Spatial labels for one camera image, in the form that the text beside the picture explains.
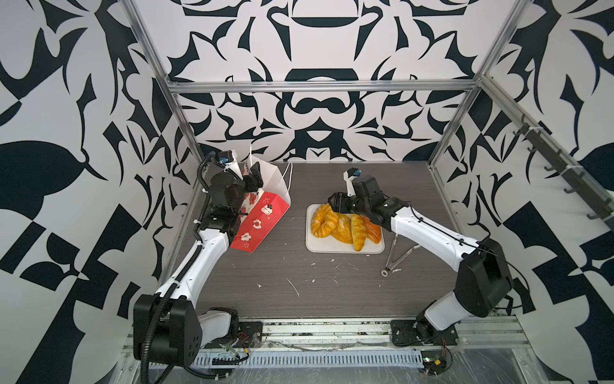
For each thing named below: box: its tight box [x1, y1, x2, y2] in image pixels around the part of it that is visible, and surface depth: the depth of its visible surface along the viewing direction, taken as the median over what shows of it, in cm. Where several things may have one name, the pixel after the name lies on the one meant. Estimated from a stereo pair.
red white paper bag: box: [229, 148, 293, 254], surface depth 82 cm
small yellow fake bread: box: [350, 213, 368, 252], surface depth 91 cm
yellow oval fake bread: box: [330, 212, 354, 244], surface depth 93 cm
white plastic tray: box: [305, 203, 386, 254], surface depth 94 cm
